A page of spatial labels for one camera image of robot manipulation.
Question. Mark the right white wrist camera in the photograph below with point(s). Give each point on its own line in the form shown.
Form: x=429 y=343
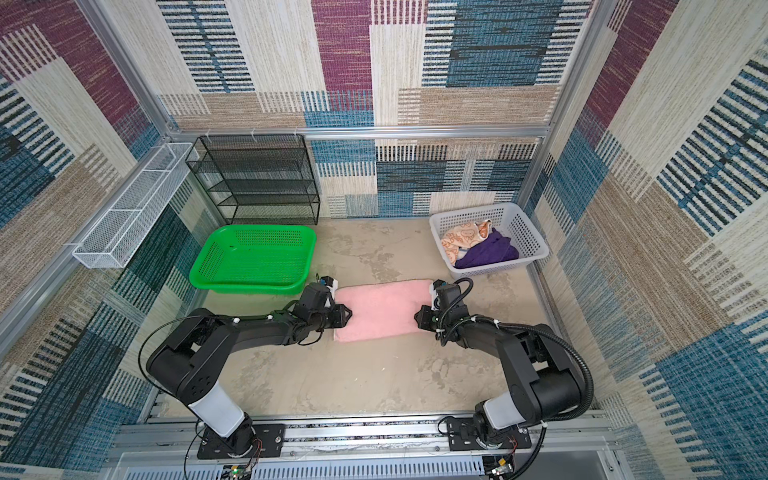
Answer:
x=440 y=294

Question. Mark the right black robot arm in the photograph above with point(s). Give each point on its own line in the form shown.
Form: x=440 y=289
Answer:
x=546 y=378

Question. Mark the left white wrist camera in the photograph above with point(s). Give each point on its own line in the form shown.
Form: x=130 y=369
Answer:
x=331 y=285

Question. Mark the aluminium front rail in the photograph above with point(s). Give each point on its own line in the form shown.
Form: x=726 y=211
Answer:
x=305 y=437

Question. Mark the black wire shelf rack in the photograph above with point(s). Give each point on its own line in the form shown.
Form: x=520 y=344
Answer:
x=257 y=179

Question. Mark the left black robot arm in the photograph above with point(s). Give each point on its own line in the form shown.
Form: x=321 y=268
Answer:
x=188 y=364

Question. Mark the orange patterned towel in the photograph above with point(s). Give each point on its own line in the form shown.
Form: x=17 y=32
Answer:
x=459 y=240

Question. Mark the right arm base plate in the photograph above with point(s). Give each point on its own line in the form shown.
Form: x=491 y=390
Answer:
x=463 y=435

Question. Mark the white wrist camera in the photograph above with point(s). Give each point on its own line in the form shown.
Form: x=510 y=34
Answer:
x=331 y=285
x=440 y=294

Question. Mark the green plastic basket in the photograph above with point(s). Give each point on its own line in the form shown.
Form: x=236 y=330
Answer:
x=255 y=259

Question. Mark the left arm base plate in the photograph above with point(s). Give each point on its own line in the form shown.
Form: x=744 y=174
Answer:
x=246 y=442

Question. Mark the pink towel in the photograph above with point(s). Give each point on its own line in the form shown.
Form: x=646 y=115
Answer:
x=382 y=310

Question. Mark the white wire wall basket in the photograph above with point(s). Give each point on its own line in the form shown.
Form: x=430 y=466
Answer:
x=113 y=241

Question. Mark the white plastic basket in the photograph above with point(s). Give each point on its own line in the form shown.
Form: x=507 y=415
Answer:
x=508 y=219

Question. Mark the white slotted cable duct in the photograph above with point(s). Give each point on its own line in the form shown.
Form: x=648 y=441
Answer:
x=398 y=468

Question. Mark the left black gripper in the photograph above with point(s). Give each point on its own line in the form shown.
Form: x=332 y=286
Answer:
x=340 y=319

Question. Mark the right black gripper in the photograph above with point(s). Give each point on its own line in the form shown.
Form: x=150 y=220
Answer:
x=423 y=322

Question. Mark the purple towel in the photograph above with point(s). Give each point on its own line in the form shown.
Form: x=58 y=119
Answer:
x=495 y=249

